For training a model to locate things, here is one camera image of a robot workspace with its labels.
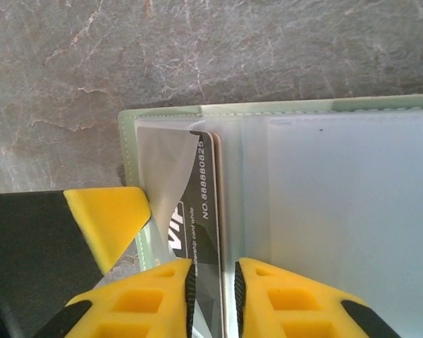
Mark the pale green card holder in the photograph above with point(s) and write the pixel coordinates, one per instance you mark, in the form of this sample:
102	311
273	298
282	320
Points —
320	211

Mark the black VIP card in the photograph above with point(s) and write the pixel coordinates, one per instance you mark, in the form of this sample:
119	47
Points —
204	197

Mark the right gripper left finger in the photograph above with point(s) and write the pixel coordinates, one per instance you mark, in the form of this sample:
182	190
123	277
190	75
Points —
134	310

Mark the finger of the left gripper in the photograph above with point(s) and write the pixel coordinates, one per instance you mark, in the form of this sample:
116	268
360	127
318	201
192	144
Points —
38	239

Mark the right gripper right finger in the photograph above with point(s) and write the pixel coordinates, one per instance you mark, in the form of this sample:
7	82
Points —
296	310

